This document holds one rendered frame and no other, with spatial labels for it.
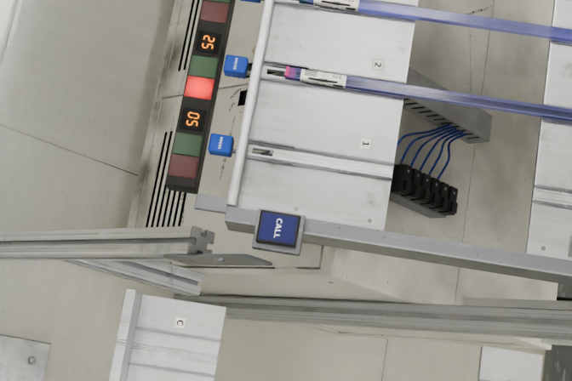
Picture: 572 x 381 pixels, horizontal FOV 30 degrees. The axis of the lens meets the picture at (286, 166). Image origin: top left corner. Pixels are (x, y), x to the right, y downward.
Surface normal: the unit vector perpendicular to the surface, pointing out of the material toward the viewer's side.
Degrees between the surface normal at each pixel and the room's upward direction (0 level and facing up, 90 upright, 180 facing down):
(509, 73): 0
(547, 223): 48
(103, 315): 0
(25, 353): 0
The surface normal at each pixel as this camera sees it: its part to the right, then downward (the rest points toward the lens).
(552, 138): -0.04, -0.25
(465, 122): 0.71, -0.06
